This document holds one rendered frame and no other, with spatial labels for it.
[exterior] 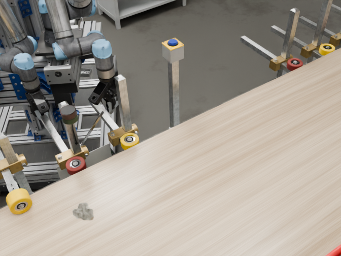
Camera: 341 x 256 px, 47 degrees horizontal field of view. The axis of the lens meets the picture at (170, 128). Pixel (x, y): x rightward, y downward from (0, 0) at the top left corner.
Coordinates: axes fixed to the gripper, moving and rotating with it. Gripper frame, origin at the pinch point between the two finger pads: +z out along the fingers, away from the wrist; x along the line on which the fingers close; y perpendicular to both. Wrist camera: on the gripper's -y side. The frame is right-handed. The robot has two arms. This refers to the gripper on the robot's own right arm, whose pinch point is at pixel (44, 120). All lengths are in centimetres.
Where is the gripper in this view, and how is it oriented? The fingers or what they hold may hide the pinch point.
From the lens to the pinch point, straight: 200.3
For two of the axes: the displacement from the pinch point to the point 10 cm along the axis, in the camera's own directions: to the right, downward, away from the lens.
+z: 0.2, 7.2, 7.0
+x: -8.4, 4.0, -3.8
